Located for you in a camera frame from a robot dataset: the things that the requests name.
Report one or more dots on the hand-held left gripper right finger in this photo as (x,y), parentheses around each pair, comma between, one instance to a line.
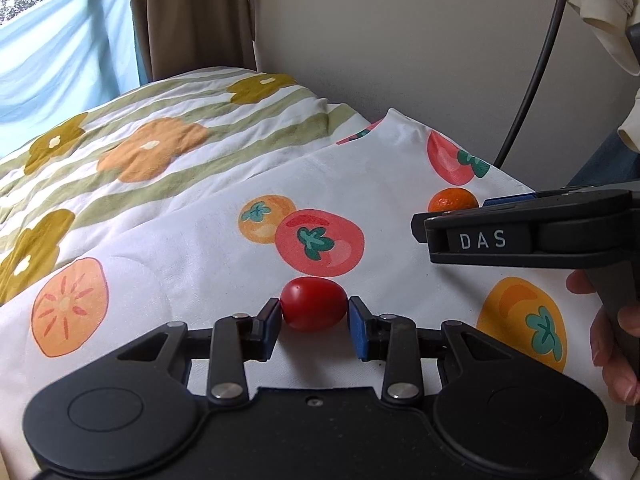
(357,330)

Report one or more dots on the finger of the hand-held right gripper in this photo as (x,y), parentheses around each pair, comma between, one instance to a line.
(510,200)
(430,232)

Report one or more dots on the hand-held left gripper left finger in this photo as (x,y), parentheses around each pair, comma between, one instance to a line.
(270,325)

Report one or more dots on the small tangerine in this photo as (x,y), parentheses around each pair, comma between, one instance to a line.
(452,200)

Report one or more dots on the red cherry tomato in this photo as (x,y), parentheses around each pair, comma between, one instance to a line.
(312,305)

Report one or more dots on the person's right hand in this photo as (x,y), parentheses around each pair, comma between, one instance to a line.
(607,355)

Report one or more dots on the white fruit print cloth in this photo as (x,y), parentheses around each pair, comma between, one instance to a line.
(210,270)

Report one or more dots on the dark blue cloth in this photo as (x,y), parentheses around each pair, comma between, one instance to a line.
(610,160)

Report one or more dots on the floral striped blanket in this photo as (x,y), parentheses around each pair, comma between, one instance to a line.
(150,145)

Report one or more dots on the white hanging garment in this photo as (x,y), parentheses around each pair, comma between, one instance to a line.
(605,0)

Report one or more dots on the brown curtain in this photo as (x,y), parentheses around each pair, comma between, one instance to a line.
(190,15)

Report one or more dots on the light blue cloth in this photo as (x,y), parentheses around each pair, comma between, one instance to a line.
(60,45)

